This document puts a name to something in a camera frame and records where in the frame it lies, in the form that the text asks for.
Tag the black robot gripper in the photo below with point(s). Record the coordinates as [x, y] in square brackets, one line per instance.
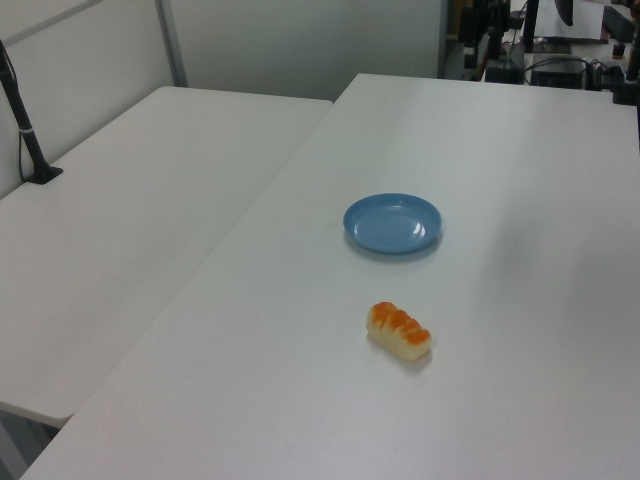
[482, 20]

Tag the orange glazed toy bread loaf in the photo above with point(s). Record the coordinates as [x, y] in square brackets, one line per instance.
[399, 330]

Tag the blue plastic plate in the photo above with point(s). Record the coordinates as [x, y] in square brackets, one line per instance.
[392, 224]

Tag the black vertical pole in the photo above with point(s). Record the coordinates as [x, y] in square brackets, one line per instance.
[530, 25]

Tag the black electronics box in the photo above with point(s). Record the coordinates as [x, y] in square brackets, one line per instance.
[557, 74]

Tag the white sheet board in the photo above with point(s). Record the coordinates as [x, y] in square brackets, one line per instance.
[582, 27]

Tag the black clamp stand base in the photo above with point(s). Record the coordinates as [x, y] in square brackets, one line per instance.
[625, 90]

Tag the grey metal partition post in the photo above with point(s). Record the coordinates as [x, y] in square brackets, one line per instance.
[172, 42]

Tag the black camera stand pole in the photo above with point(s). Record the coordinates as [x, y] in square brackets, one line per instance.
[25, 127]

